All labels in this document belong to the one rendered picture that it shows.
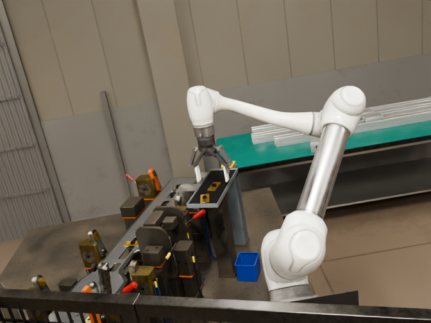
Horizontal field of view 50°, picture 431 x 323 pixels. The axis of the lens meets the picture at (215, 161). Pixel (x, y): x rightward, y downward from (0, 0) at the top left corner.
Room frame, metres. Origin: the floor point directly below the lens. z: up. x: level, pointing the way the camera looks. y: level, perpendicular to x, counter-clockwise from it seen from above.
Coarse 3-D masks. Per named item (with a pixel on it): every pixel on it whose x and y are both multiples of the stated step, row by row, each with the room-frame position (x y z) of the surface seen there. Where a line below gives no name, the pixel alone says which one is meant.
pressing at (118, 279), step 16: (160, 192) 2.32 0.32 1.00; (128, 240) 1.85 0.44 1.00; (112, 256) 1.73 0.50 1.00; (128, 256) 1.71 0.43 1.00; (96, 272) 1.63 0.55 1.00; (112, 272) 1.61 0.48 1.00; (80, 288) 1.54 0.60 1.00; (112, 288) 1.50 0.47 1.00; (64, 320) 1.36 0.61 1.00; (80, 320) 1.34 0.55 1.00
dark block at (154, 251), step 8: (144, 248) 1.55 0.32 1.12; (152, 248) 1.54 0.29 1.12; (160, 248) 1.52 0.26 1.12; (144, 256) 1.51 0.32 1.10; (152, 256) 1.50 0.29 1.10; (160, 256) 1.51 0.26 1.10; (144, 264) 1.52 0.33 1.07; (152, 264) 1.51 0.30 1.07; (160, 264) 1.49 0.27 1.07; (160, 272) 1.50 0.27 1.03; (160, 280) 1.50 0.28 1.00; (168, 280) 1.53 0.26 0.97; (160, 288) 1.51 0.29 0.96; (168, 288) 1.51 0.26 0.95; (168, 320) 1.51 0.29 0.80
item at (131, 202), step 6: (132, 198) 2.24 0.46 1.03; (138, 198) 2.23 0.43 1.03; (126, 204) 2.17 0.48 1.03; (132, 204) 2.16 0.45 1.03; (138, 204) 2.18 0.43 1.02; (144, 204) 2.24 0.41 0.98; (126, 210) 2.14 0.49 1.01; (132, 210) 2.13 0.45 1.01; (138, 210) 2.16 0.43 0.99; (126, 216) 2.15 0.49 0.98; (132, 216) 2.14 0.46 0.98; (138, 216) 2.16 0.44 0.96; (126, 222) 2.15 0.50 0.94; (132, 222) 2.14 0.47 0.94; (126, 228) 2.16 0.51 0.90
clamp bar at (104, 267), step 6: (96, 264) 1.33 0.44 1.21; (102, 264) 1.33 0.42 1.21; (102, 270) 1.30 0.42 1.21; (108, 270) 1.31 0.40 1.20; (102, 276) 1.30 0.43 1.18; (108, 276) 1.33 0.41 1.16; (102, 282) 1.30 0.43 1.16; (108, 282) 1.32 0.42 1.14; (102, 288) 1.31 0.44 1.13; (108, 288) 1.32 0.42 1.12
